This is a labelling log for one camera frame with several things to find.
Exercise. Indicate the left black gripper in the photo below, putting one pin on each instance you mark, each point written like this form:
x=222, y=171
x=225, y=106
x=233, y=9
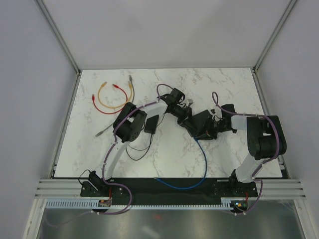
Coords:
x=185, y=121

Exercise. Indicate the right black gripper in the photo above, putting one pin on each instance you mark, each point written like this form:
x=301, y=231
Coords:
x=208, y=127

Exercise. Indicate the black network switch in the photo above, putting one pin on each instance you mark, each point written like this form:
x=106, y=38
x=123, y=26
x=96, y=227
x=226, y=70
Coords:
x=199, y=124

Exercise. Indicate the black power adapter with cord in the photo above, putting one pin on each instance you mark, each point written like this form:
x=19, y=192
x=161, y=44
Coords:
x=149, y=127

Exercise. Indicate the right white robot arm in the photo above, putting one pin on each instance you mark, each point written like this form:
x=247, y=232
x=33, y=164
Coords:
x=265, y=138

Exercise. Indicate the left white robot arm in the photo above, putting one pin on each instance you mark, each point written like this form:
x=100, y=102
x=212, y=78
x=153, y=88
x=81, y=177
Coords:
x=127, y=127

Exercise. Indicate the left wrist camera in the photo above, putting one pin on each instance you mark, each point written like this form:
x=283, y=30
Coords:
x=189, y=102

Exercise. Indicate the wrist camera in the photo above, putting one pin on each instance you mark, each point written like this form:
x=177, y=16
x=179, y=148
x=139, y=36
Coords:
x=227, y=110
x=189, y=102

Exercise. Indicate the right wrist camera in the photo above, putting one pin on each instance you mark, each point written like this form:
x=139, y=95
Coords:
x=227, y=110

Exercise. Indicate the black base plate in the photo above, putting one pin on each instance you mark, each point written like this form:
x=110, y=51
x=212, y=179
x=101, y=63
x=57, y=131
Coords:
x=151, y=191

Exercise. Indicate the aluminium front rail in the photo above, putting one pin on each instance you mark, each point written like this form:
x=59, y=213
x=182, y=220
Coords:
x=273, y=189

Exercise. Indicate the right aluminium frame post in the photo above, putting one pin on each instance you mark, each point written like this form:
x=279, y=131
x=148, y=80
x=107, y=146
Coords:
x=275, y=33

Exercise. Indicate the aluminium frame post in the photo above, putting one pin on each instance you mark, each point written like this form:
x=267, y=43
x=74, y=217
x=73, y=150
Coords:
x=57, y=34
x=275, y=33

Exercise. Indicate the white slotted cable duct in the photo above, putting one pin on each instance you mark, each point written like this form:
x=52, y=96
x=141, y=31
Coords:
x=98, y=205

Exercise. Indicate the left aluminium frame post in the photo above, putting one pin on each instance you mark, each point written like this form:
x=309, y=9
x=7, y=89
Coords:
x=57, y=34

